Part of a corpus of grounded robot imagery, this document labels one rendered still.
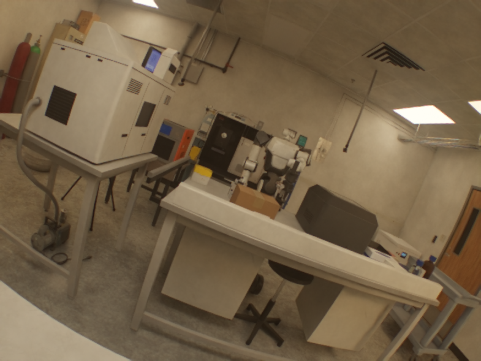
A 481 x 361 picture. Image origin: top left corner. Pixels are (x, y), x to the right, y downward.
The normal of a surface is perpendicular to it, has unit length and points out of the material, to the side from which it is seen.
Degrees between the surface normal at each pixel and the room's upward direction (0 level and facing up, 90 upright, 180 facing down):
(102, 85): 90
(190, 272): 90
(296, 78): 90
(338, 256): 90
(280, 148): 79
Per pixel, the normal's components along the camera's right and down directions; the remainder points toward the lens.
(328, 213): -0.01, 0.17
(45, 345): 0.40, -0.90
